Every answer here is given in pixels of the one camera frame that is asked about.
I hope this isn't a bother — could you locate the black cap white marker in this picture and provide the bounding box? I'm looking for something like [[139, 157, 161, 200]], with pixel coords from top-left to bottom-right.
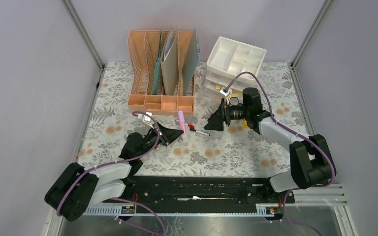
[[190, 128, 210, 136]]

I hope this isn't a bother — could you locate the floral patterned desk mat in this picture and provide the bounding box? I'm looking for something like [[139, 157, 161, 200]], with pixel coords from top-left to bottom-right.
[[77, 61, 306, 177]]

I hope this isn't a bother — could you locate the teal folder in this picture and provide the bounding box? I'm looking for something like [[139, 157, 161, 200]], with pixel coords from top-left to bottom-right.
[[152, 31, 162, 95]]

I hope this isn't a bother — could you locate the light blue folder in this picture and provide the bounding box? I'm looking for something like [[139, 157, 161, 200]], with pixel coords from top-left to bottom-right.
[[182, 28, 199, 95]]

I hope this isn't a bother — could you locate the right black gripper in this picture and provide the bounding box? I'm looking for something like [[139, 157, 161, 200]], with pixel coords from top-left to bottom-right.
[[204, 98, 250, 131]]

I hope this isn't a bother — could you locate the yellow owl eraser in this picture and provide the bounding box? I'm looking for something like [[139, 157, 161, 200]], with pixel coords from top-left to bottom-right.
[[243, 120, 249, 128]]

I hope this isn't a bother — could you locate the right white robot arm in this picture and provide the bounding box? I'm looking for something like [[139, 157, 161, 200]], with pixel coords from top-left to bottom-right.
[[204, 88, 336, 203]]

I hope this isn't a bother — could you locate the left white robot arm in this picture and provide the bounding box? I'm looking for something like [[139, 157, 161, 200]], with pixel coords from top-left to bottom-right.
[[44, 125, 184, 221]]

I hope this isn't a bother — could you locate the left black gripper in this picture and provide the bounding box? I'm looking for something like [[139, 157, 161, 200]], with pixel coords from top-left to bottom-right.
[[136, 122, 184, 158]]

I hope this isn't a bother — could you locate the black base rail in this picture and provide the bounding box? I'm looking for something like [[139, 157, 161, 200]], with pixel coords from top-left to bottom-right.
[[110, 174, 296, 216]]

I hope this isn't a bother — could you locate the white plastic drawer unit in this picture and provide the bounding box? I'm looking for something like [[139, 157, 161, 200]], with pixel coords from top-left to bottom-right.
[[199, 36, 267, 102]]

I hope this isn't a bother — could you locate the orange plastic file organizer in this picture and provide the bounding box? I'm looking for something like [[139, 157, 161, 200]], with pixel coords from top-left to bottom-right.
[[127, 29, 199, 116]]

